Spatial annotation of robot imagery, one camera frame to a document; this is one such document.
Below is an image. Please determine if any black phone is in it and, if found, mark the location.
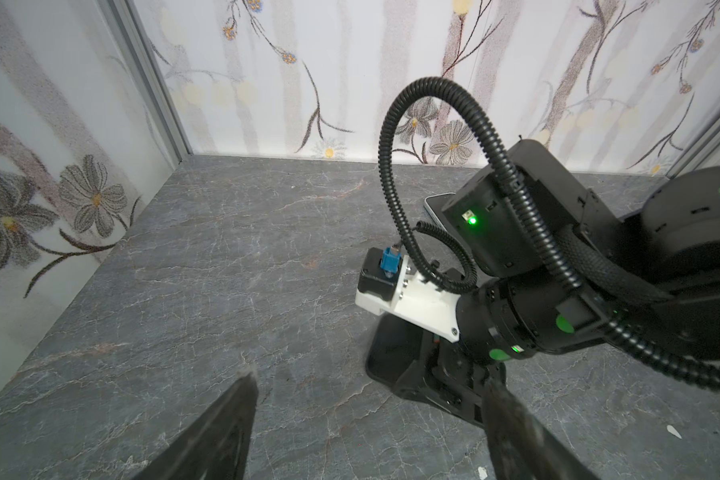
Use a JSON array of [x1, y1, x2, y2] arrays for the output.
[[423, 192, 454, 229], [365, 314, 433, 393]]

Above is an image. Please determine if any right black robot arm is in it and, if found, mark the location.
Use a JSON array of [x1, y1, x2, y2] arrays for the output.
[[366, 77, 720, 424]]

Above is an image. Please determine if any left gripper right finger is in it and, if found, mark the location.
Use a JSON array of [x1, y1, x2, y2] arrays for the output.
[[482, 379, 597, 480]]

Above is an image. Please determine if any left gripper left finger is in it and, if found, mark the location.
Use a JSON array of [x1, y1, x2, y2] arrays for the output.
[[136, 374, 258, 480]]

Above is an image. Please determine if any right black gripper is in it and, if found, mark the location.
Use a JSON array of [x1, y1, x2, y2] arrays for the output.
[[395, 342, 507, 427]]

